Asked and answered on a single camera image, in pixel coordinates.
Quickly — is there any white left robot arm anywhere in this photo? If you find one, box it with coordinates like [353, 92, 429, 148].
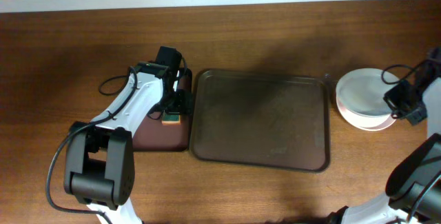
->
[60, 62, 192, 223]

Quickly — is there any green and orange sponge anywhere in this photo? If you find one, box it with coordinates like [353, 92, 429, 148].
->
[161, 113, 181, 125]

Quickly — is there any pale green stained plate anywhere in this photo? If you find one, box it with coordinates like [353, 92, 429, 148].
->
[336, 68, 398, 117]

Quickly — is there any small black water tray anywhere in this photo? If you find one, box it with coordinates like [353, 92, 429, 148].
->
[128, 70, 192, 152]

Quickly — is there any large brown serving tray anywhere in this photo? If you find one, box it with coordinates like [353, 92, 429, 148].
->
[189, 69, 331, 173]

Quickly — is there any pink plate with red stain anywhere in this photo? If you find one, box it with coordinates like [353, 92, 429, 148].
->
[336, 99, 396, 132]

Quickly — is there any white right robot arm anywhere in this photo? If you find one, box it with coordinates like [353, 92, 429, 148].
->
[325, 48, 440, 224]

